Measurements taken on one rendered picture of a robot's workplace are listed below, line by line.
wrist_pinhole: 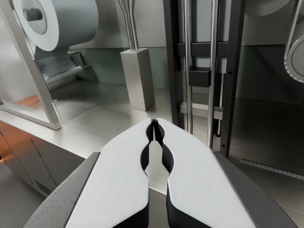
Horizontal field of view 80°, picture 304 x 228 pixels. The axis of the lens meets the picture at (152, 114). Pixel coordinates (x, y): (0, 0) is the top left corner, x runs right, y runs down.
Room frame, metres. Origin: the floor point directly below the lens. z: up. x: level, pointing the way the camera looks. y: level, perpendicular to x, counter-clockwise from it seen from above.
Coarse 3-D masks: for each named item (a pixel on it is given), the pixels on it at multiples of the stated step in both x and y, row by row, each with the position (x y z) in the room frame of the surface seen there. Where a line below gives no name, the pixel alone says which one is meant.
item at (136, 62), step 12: (120, 0) 0.80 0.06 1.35; (132, 0) 0.81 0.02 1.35; (132, 12) 0.82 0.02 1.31; (132, 24) 0.81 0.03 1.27; (132, 36) 0.81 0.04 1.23; (132, 48) 0.81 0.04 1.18; (144, 48) 0.84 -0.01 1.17; (132, 60) 0.78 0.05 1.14; (144, 60) 0.80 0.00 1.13; (132, 72) 0.79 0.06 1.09; (144, 72) 0.79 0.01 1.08; (132, 84) 0.80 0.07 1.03; (144, 84) 0.78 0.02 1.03; (132, 96) 0.81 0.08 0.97; (144, 96) 0.77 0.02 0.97; (132, 108) 0.82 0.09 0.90; (144, 108) 0.77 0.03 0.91
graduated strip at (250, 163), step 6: (240, 162) 0.37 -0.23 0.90; (246, 162) 0.37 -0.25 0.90; (252, 162) 0.37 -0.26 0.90; (258, 162) 0.37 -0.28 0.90; (264, 168) 0.34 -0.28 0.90; (270, 168) 0.34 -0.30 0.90; (276, 168) 0.34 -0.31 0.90; (282, 174) 0.32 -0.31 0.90; (288, 174) 0.31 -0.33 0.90; (294, 174) 0.31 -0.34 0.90; (300, 174) 0.31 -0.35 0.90
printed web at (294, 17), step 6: (300, 0) 0.43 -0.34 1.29; (294, 6) 0.56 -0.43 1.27; (294, 12) 0.48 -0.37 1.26; (294, 18) 0.43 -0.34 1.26; (294, 24) 0.43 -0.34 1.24; (288, 30) 0.57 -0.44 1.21; (288, 36) 0.48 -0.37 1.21; (288, 42) 0.43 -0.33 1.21; (288, 48) 0.43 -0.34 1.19; (288, 72) 0.42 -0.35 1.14; (222, 78) 0.51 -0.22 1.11; (294, 78) 0.41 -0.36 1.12; (222, 84) 0.51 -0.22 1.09; (222, 90) 0.51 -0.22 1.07; (222, 96) 0.51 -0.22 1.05; (222, 102) 0.52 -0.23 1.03
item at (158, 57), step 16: (128, 48) 1.14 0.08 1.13; (160, 48) 1.01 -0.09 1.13; (256, 48) 0.75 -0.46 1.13; (272, 48) 0.72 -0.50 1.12; (160, 64) 1.02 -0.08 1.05; (240, 64) 0.78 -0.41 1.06; (256, 64) 0.74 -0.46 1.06; (272, 64) 0.71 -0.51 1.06; (160, 80) 1.02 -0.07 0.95; (240, 80) 0.77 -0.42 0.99; (256, 80) 0.74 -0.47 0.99; (272, 80) 0.70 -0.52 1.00; (288, 80) 0.67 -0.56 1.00; (240, 96) 0.77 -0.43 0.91; (256, 96) 0.73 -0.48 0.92; (272, 96) 0.70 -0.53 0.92; (288, 96) 0.66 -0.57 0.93
